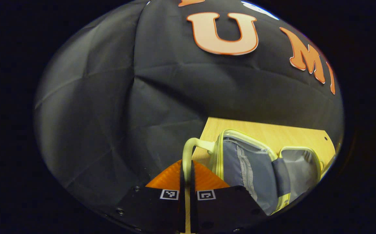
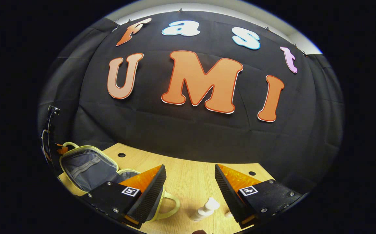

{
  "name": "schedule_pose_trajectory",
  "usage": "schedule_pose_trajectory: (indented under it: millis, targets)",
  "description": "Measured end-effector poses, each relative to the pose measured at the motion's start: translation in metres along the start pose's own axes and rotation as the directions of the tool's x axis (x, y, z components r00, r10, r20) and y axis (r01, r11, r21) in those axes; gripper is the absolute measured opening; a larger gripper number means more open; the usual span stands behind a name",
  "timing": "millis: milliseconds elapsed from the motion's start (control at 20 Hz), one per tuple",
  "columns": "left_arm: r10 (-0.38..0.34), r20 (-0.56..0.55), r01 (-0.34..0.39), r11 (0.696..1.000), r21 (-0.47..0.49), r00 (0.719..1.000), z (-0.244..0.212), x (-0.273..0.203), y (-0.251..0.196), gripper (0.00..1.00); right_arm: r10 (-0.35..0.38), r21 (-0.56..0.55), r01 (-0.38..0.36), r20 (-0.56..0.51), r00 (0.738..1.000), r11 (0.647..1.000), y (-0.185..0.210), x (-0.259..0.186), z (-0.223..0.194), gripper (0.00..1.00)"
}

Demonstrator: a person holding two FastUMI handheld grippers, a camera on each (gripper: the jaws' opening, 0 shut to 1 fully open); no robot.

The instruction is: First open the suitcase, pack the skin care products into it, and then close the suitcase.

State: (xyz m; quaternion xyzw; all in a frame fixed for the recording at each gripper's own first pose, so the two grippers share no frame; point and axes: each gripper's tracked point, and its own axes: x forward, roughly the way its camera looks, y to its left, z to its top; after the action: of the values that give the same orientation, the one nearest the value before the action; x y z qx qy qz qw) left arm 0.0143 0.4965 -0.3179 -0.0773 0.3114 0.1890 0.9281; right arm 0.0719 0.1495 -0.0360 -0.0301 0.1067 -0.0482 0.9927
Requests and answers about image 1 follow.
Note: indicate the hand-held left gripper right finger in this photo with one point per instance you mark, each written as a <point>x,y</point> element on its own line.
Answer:
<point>193,211</point>

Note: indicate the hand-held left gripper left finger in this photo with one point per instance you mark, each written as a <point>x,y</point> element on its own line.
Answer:
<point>181,211</point>

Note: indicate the small cream yellow suitcase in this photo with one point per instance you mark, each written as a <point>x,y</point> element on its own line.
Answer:
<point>249,169</point>

